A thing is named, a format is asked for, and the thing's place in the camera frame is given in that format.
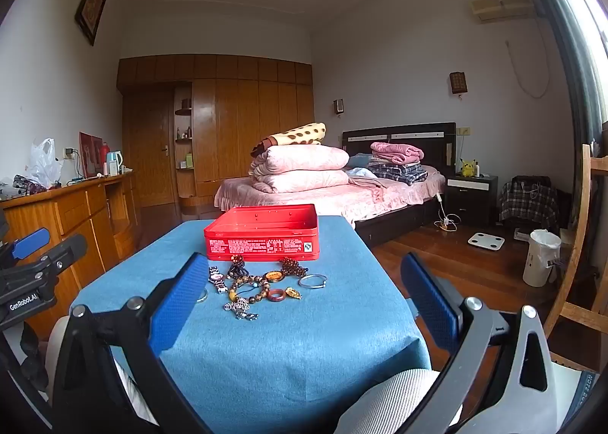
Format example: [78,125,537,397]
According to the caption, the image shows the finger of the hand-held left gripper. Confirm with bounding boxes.
[8,226,51,265]
[26,233,89,279]

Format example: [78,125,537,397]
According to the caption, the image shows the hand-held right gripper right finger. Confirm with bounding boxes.
[394,252,557,434]

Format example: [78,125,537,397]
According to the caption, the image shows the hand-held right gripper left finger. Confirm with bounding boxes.
[50,251,212,434]

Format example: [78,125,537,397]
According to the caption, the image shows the silver metal wristwatch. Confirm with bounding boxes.
[208,266,229,295]

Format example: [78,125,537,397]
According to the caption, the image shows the red metal tin box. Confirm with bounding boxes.
[203,204,320,263]

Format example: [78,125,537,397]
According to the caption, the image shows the red-brown bead bracelet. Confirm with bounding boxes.
[279,257,309,276]

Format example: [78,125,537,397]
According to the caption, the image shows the wooden sideboard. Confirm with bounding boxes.
[0,170,138,335]

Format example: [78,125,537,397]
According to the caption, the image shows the dark floral cloth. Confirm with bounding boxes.
[12,174,48,195]

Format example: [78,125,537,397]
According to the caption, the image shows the white plastic bag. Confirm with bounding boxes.
[26,138,63,188]

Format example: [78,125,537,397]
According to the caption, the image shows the white bathroom scale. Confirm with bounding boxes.
[468,232,505,252]

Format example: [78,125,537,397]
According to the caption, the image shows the red framed picture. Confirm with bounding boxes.
[79,131,104,178]

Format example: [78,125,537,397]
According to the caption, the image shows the dark nightstand with white drawer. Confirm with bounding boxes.
[445,175,499,227]

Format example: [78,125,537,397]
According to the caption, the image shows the bed with pink bedspread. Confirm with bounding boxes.
[214,123,457,245]

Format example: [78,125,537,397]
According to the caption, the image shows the white trash bin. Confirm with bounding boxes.
[522,230,562,287]

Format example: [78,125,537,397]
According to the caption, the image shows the folded plaid clothes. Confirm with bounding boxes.
[368,162,428,185]

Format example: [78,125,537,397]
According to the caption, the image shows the pink fringed cloth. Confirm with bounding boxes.
[349,175,385,201]

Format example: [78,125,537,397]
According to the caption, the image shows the wooden door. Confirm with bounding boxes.
[122,92,176,207]

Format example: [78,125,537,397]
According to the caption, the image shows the chair with plaid cloth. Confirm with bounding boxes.
[499,176,560,230]

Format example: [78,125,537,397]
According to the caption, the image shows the folded pink clothes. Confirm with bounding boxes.
[370,142,424,165]

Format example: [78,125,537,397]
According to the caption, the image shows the dark wooden headboard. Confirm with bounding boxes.
[342,123,457,176]

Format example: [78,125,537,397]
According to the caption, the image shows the wooden chair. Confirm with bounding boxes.
[544,144,608,368]

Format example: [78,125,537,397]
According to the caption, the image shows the folded pink quilt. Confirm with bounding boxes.
[249,144,351,197]

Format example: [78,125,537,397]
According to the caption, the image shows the wooden wardrobe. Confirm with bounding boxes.
[117,54,314,214]

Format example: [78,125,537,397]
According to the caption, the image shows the cream brown spotted blanket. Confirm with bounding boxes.
[251,123,328,157]

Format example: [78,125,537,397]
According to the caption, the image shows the silver chain bracelet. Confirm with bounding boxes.
[223,297,260,321]

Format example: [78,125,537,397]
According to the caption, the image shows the brown wooden bead bracelet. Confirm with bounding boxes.
[228,274,272,306]

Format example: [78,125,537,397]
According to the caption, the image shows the white hanging cord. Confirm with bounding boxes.
[504,18,552,100]

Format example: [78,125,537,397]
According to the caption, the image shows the dark framed wall picture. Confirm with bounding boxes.
[74,0,107,46]

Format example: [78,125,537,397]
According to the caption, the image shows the wall air conditioner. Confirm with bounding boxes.
[470,0,537,22]

